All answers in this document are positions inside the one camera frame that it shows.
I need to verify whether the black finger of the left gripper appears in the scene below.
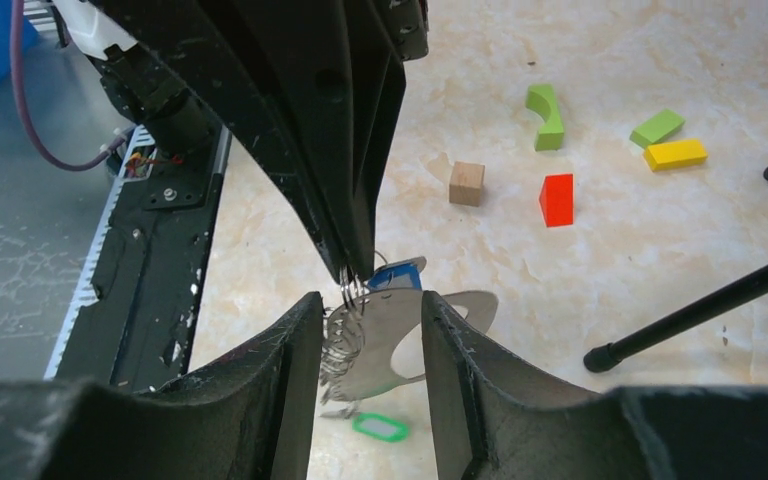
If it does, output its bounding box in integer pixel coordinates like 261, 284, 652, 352
321, 1, 429, 280
98, 1, 358, 276

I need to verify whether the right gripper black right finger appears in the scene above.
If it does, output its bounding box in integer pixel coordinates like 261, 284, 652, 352
421, 291, 768, 479

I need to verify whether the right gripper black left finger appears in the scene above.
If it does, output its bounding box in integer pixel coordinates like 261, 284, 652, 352
0, 292, 324, 479

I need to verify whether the green key tag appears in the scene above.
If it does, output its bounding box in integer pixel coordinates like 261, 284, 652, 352
351, 413, 410, 443

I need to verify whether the small metal split ring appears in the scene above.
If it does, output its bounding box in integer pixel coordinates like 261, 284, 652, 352
338, 264, 368, 315

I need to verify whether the blue key tag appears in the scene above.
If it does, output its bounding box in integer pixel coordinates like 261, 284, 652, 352
366, 256, 427, 291

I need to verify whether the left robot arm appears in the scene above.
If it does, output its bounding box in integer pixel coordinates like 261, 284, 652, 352
57, 1, 428, 283

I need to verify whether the silver key on green tag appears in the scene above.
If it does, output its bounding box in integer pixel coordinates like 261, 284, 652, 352
320, 401, 361, 420

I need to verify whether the green curved block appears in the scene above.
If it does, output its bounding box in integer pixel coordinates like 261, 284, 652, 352
525, 83, 565, 151

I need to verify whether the red block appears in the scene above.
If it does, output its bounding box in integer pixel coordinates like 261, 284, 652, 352
539, 173, 574, 228

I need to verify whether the yellow block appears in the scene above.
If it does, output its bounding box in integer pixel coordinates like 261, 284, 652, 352
643, 139, 708, 172

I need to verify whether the black music stand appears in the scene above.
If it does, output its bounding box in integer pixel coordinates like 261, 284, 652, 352
581, 158, 768, 373

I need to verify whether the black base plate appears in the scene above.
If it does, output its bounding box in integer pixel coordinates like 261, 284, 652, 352
44, 126, 231, 392

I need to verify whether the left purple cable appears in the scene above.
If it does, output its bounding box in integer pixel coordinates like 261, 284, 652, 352
10, 0, 135, 174

